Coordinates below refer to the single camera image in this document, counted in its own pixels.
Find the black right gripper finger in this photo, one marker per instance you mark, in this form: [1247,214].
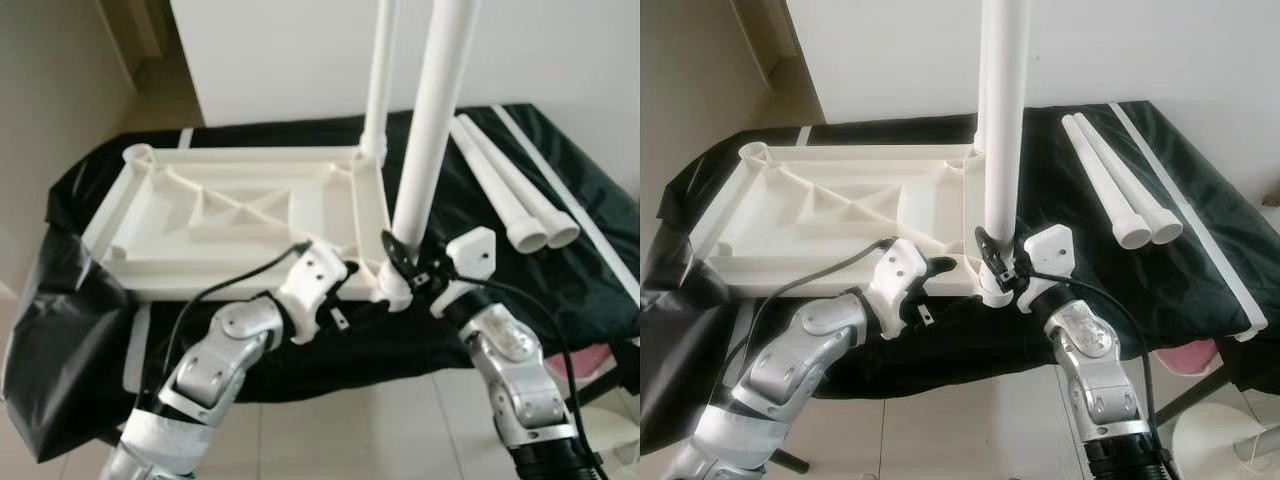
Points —
[401,254]
[992,250]

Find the white plastic table top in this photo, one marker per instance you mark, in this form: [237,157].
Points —
[770,235]
[170,235]

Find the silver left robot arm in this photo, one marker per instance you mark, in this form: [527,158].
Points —
[215,360]
[810,350]

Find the black table cover sheet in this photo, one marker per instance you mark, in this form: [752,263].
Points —
[990,345]
[390,345]

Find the white tape strip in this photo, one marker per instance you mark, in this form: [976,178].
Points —
[137,350]
[1134,130]
[803,137]
[519,130]

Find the pink plastic object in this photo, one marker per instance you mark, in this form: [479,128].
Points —
[1185,358]
[580,362]

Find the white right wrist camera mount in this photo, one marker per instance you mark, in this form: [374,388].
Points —
[470,255]
[1050,255]

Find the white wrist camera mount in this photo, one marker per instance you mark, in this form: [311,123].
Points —
[315,275]
[1050,255]
[470,255]
[898,270]

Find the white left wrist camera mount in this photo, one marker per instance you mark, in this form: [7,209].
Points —
[315,275]
[898,270]

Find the black metal table frame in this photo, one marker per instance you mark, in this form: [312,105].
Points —
[1200,385]

